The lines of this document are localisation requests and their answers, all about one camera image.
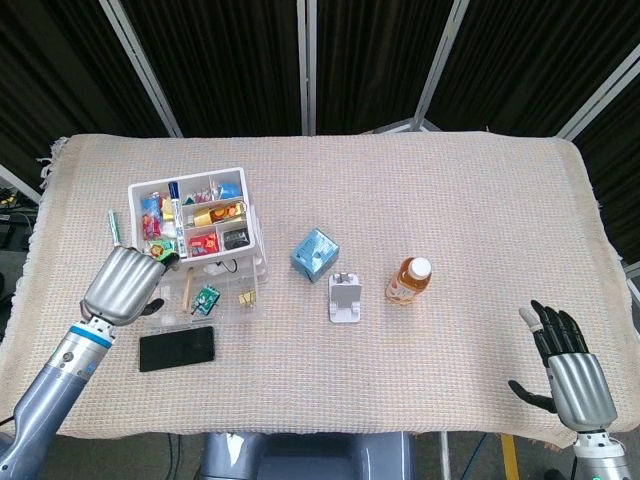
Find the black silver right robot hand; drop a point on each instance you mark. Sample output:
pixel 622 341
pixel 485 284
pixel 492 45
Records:
pixel 580 390

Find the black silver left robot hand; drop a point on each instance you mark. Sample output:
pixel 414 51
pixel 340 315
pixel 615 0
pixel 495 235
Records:
pixel 125 285

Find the green circuit board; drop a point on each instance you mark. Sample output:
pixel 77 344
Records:
pixel 206 300

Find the clear plastic storage tray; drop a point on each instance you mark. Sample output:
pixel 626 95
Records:
pixel 225 310

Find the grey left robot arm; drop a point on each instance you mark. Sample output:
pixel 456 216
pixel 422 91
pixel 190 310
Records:
pixel 55 385

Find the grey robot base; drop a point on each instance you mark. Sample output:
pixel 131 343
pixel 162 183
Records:
pixel 305 457

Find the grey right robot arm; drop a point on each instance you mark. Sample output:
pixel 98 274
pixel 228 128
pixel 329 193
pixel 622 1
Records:
pixel 600 457

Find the blue cube box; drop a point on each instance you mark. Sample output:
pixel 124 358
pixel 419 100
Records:
pixel 315 255

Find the lion print snack packet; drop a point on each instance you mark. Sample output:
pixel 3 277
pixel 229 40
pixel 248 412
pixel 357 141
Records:
pixel 160 250

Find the green white pen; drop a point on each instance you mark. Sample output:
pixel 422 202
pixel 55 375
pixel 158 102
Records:
pixel 115 229

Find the wooden stick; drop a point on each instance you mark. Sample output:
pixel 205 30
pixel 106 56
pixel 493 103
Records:
pixel 189 290

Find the pink blue candy packet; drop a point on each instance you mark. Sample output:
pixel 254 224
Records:
pixel 152 217

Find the black smartphone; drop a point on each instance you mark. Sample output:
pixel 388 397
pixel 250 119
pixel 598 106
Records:
pixel 177 349

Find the yellow candy packet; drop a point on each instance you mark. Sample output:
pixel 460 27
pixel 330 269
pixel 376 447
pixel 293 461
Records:
pixel 168 209

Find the red snack packet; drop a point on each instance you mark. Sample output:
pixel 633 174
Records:
pixel 204 244

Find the blue cap whiteboard marker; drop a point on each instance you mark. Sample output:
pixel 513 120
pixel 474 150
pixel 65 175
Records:
pixel 175 200

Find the gold binder clips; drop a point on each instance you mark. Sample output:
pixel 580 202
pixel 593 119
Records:
pixel 247 300

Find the beige woven tablecloth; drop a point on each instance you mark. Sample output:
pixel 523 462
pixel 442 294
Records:
pixel 400 380

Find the tea bottle with white cap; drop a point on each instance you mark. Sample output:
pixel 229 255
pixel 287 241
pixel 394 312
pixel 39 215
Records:
pixel 407 282

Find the white phone stand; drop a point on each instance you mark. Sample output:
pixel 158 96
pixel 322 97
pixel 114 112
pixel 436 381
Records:
pixel 345 300

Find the dark ribbed partition panel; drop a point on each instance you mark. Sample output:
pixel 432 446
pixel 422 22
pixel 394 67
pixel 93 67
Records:
pixel 375 60
pixel 525 60
pixel 55 75
pixel 225 60

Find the white plastic drawer organizer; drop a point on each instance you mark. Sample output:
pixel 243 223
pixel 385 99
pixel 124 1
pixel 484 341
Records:
pixel 135 220

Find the white partition frame post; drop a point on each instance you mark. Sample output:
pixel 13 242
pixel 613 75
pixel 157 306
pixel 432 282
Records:
pixel 442 65
pixel 600 90
pixel 307 65
pixel 142 70

